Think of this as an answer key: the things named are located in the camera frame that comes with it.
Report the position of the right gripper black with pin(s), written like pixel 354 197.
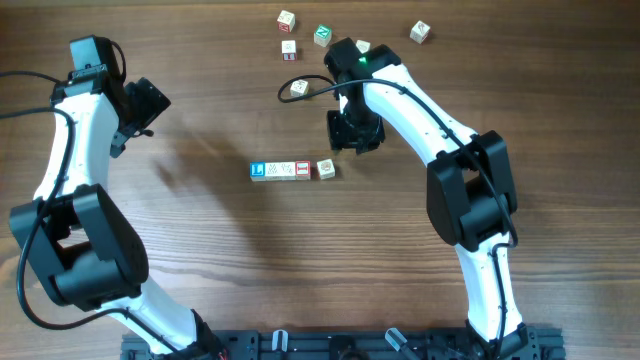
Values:
pixel 339 139

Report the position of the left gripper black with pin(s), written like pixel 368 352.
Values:
pixel 153 104

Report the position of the red I wooden block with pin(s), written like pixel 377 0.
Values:
pixel 303 170

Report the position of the wooden block yellow picture side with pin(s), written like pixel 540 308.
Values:
pixel 287 171

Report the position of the wooden block letter M outline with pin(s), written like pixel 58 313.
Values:
pixel 272 171

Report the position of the blue L wooden block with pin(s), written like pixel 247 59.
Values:
pixel 257 171

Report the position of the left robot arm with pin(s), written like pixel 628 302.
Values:
pixel 81 247

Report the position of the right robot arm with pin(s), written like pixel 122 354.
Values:
pixel 470 188

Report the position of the blue-sided wooden block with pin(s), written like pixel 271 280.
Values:
pixel 363 46

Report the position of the green N wooden block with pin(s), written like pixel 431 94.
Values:
pixel 323 35

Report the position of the block with number six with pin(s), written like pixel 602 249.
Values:
pixel 289 50

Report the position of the plain block far right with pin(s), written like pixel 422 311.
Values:
pixel 419 32

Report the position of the red-sided block top left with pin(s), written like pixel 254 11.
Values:
pixel 286 21

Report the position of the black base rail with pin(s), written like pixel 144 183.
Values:
pixel 443 343

